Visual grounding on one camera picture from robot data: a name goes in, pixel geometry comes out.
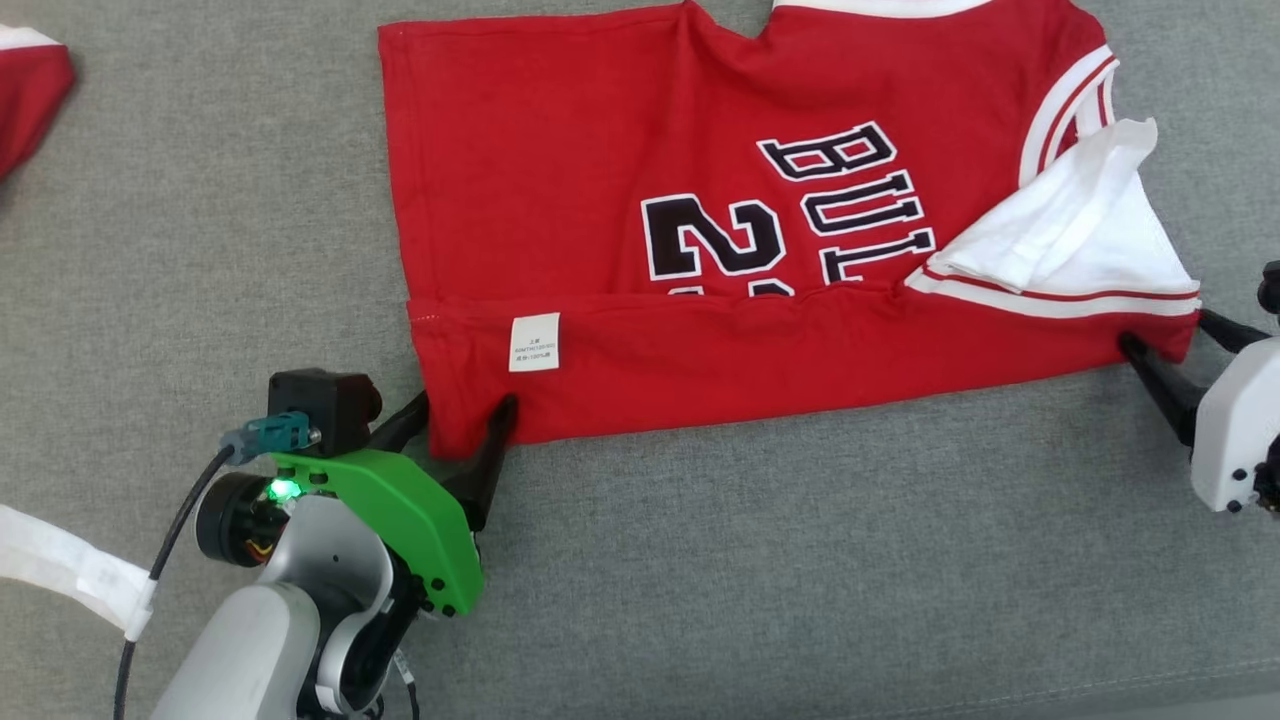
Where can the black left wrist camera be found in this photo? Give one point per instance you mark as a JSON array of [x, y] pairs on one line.
[[325, 405]]

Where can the red shorts with elastic waistband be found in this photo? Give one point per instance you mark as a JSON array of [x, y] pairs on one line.
[[25, 100]]

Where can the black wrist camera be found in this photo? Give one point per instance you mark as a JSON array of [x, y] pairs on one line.
[[1271, 290], [325, 405]]

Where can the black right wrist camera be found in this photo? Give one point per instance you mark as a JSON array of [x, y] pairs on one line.
[[1271, 290]]

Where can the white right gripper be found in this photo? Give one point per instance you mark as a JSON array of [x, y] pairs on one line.
[[1240, 430]]

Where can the red basketball jersey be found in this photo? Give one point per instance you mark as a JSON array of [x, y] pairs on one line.
[[600, 150]]

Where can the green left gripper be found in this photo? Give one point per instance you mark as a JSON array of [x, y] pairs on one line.
[[410, 520]]

